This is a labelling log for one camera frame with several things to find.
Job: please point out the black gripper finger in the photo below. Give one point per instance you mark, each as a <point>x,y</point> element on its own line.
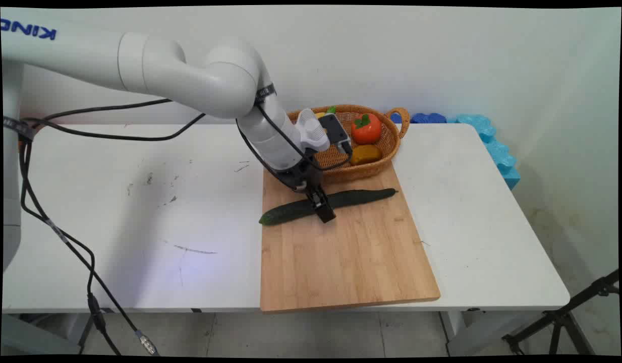
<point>327,210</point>
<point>311,198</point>

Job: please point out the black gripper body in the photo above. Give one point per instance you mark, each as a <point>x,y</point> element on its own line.
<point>303,177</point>

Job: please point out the dark green cucumber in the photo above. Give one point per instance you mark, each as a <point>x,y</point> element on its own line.
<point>361,196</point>

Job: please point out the orange toy bell pepper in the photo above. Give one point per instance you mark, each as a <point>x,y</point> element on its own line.
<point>365,155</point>

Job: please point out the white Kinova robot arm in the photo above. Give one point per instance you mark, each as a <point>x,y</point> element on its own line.
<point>189,75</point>

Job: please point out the bamboo cutting board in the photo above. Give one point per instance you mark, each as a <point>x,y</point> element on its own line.
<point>341,262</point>

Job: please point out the yellow toy apple with leaf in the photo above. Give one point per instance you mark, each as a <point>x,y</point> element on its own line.
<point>321,115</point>

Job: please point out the red orange toy tomato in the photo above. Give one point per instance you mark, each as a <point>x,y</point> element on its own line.
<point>366,130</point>

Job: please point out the dark blue foam piece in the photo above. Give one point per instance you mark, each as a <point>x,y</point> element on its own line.
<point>395,118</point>
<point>428,119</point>

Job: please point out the light blue foam piece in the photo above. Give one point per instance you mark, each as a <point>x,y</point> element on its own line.
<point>500,155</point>
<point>512,177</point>
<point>474,126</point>

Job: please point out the white table leg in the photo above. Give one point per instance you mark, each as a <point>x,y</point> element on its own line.
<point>454,327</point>

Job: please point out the black tripod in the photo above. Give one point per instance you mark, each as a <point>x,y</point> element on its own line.
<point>560,316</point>

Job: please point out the gray wrist camera box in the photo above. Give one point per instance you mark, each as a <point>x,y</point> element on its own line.
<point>336,132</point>

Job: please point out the gray metal base frame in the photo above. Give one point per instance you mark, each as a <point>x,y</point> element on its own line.
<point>33,338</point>

